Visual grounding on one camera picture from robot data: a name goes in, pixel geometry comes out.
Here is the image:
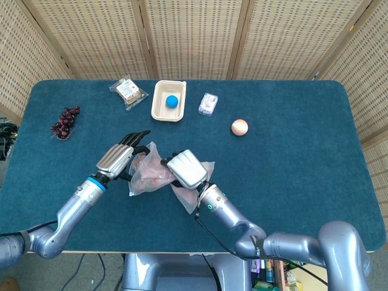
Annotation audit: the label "woven rattan screen panel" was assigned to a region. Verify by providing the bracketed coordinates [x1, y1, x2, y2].
[133, 0, 251, 80]
[312, 0, 388, 240]
[0, 0, 75, 122]
[22, 0, 158, 80]
[227, 0, 373, 81]

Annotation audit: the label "grey-blue robot torso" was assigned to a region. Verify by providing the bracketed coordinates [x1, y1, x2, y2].
[121, 253, 253, 291]

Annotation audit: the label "peach wooden ball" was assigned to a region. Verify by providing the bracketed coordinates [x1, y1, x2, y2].
[231, 119, 249, 137]

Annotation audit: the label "tangled black floor cables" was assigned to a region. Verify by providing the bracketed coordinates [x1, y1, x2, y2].
[0, 117, 18, 160]

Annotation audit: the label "small clear purple-print box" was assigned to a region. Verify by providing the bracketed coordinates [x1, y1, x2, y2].
[198, 92, 219, 117]

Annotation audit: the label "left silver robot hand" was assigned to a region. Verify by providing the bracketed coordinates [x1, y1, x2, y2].
[96, 130, 152, 182]

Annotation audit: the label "plastic wrapped sandwich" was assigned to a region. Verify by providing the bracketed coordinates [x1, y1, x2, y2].
[109, 77, 149, 112]

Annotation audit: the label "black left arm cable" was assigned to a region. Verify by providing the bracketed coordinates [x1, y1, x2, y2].
[0, 220, 58, 238]

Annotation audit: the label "blue felt table cover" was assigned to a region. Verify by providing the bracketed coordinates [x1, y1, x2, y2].
[0, 79, 387, 254]

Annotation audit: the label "beige plastic food container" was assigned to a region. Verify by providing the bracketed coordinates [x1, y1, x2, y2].
[150, 79, 187, 122]

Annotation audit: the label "blue floor cable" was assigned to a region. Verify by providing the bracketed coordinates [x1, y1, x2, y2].
[96, 253, 107, 281]

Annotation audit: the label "transparent plastic zip bag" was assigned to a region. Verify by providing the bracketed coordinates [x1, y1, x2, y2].
[128, 141, 216, 215]

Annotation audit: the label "brown wooden shelf post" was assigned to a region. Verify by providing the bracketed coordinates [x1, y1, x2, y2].
[274, 259, 287, 291]

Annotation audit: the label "yellow cardboard box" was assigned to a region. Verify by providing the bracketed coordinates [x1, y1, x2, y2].
[298, 263, 340, 291]

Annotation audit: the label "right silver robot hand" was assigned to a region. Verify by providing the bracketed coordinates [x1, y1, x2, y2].
[160, 149, 209, 191]

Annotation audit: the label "pink floral clothes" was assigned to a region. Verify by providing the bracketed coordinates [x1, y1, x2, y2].
[132, 153, 176, 190]

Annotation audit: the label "red grapes bunch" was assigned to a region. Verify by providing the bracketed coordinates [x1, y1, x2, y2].
[50, 105, 81, 141]

